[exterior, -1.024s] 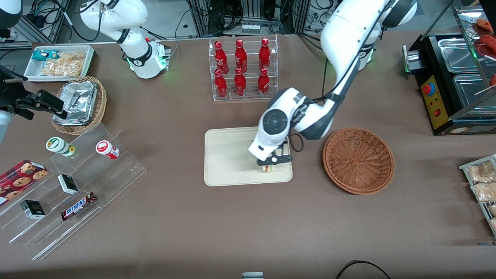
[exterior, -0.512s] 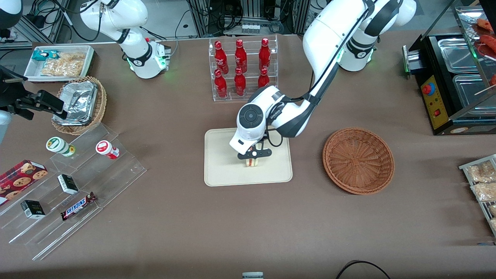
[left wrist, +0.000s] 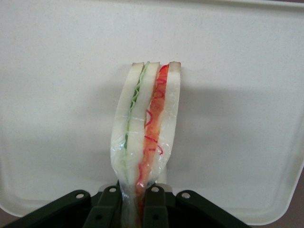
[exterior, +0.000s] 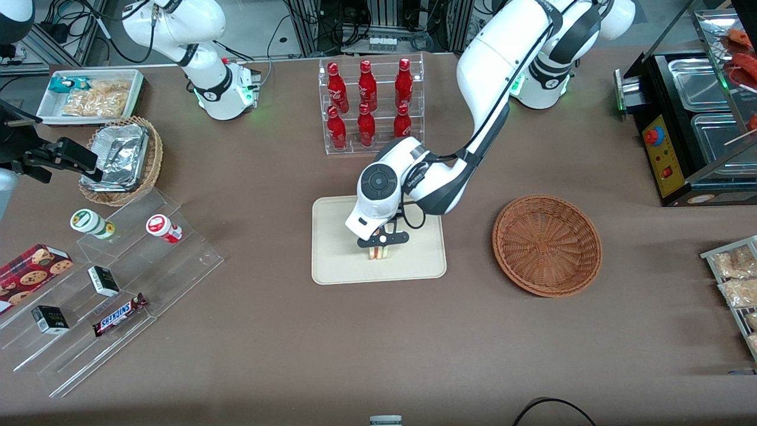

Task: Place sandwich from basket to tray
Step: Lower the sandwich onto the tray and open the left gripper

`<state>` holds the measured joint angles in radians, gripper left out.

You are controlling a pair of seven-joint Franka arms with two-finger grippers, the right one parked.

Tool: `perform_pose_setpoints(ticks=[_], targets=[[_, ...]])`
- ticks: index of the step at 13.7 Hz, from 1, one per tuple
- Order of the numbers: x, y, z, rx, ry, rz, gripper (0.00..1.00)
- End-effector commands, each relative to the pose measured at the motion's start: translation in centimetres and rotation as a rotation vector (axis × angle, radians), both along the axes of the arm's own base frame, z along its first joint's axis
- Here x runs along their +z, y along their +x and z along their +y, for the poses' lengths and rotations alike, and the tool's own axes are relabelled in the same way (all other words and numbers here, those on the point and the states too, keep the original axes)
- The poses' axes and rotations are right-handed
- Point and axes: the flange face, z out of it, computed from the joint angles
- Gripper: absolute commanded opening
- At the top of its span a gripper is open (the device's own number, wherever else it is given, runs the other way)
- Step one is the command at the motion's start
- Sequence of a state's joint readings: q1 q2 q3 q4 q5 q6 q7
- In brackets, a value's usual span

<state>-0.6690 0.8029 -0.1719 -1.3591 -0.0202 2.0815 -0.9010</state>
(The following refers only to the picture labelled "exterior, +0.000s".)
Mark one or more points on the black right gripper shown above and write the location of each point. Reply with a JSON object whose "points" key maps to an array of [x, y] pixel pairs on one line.
{"points": [[19, 144]]}

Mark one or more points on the plastic-wrapped triangle sandwich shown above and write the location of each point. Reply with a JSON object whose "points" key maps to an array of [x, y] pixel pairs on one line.
{"points": [[382, 254]]}

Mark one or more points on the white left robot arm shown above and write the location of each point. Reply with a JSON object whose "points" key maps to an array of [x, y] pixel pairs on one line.
{"points": [[497, 53]]}

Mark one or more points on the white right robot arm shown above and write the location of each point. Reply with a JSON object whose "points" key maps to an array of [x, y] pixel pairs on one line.
{"points": [[213, 83]]}

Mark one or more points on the beige rectangular serving tray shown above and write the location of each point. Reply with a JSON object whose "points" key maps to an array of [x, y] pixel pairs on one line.
{"points": [[343, 260]]}

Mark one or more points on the light woven wicker basket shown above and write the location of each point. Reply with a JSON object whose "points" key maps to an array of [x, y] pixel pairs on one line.
{"points": [[151, 160]]}

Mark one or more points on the round brown wicker basket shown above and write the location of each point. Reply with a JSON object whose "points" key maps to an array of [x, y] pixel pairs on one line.
{"points": [[547, 245]]}

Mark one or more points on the tray of packaged snacks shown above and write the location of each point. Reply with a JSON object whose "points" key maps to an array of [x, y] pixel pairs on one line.
{"points": [[733, 319]]}

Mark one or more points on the silver foil container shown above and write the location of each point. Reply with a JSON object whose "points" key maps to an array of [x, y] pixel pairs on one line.
{"points": [[118, 157]]}

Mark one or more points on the white rectangular snack bin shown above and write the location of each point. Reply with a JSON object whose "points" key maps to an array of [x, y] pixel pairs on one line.
{"points": [[47, 106]]}

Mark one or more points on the clear bag of chips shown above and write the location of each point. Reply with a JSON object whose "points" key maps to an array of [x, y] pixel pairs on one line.
{"points": [[97, 100]]}

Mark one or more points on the green-lidded white cup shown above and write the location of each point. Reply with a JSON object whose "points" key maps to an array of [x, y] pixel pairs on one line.
{"points": [[89, 222]]}

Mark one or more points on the teal snack packet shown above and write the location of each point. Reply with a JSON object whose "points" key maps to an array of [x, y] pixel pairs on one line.
{"points": [[68, 84]]}

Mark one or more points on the clear acrylic bottle rack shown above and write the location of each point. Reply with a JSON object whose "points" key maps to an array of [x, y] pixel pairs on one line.
{"points": [[378, 127]]}

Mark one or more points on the red cola bottle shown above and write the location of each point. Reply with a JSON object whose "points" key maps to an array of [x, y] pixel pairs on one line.
{"points": [[337, 89], [367, 86], [404, 83], [402, 123], [366, 127], [336, 130]]}

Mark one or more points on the red-lidded white cup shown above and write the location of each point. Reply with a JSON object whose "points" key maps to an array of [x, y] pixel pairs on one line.
{"points": [[162, 228]]}

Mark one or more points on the red cookie box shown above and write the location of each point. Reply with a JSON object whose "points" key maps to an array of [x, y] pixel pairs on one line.
{"points": [[29, 275]]}

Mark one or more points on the small black box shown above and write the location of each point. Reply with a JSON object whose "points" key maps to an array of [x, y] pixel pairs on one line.
{"points": [[104, 281], [50, 320]]}

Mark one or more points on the clear acrylic stepped display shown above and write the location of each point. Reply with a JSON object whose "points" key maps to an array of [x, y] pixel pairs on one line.
{"points": [[165, 278]]}

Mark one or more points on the Snickers chocolate bar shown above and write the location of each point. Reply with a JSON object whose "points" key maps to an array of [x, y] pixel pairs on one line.
{"points": [[118, 315]]}

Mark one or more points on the small grey device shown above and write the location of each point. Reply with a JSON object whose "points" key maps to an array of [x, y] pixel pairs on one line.
{"points": [[385, 420]]}

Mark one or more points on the white power strip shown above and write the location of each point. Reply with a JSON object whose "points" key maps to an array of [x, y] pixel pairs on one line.
{"points": [[382, 43]]}

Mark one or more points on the black food warmer cabinet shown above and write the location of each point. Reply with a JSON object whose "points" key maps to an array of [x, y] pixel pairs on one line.
{"points": [[665, 154]]}

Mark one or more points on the stainless steel pan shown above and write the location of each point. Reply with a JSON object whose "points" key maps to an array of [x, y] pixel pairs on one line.
{"points": [[718, 139], [698, 83]]}

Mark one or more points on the clear bag of pastries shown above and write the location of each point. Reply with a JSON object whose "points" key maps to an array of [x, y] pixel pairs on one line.
{"points": [[733, 263], [739, 293]]}

